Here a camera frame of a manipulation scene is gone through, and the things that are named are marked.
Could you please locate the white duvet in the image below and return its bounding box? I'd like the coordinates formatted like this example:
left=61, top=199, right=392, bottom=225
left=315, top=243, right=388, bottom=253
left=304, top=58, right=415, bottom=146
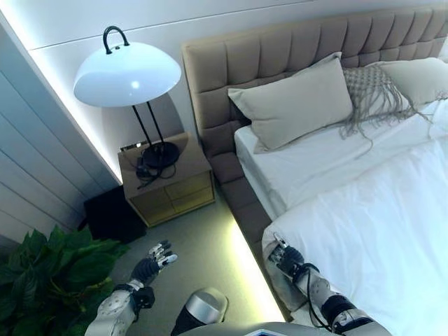
left=261, top=99, right=448, bottom=336

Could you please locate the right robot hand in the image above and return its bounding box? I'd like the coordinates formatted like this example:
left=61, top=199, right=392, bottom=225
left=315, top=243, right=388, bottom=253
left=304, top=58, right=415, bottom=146
left=267, top=232, right=305, bottom=277

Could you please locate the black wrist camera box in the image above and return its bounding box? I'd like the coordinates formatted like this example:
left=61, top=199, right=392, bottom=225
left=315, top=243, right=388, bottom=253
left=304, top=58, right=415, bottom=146
left=134, top=286, right=156, bottom=309

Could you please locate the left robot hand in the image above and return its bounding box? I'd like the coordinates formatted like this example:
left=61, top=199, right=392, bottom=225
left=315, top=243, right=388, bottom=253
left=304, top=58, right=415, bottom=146
left=131, top=239, right=179, bottom=284

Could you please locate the white fitted sheet mattress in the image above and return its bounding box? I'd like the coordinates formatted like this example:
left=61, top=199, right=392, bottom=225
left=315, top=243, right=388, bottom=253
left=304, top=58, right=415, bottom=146
left=233, top=104, right=448, bottom=218

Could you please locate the macrame fringed cushion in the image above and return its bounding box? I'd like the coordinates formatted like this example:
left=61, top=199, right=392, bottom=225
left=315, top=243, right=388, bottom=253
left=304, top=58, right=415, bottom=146
left=339, top=64, right=435, bottom=141

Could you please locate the black lamp cable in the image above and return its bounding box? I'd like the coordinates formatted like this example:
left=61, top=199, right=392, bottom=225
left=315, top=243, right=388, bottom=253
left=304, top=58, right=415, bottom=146
left=135, top=157, right=176, bottom=190

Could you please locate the black cube stool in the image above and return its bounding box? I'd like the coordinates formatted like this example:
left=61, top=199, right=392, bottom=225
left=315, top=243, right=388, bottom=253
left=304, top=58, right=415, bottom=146
left=83, top=187, right=148, bottom=244

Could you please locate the white dome table lamp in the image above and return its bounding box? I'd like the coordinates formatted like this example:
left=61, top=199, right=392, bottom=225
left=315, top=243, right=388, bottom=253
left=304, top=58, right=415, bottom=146
left=73, top=26, right=182, bottom=168

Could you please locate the green leafy plant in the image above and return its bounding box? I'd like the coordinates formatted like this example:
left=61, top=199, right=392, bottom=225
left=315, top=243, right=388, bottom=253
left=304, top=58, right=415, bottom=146
left=0, top=225, right=130, bottom=336

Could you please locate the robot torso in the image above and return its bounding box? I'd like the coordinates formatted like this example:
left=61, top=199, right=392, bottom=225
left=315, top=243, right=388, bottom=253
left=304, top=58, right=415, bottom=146
left=181, top=320, right=386, bottom=336

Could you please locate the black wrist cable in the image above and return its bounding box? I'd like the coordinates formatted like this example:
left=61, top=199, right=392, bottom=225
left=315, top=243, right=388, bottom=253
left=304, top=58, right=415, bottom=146
left=300, top=262, right=333, bottom=332

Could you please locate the wooden nightstand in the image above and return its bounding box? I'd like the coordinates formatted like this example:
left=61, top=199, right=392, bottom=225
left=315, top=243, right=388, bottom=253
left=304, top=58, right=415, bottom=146
left=117, top=132, right=215, bottom=228

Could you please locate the large beige pillow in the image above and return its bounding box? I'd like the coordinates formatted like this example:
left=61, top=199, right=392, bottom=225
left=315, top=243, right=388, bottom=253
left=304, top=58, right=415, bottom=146
left=227, top=51, right=354, bottom=154

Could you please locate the tufted upholstered headboard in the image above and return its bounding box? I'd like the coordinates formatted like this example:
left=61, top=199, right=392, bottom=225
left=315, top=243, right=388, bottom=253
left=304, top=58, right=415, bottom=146
left=181, top=5, right=448, bottom=155

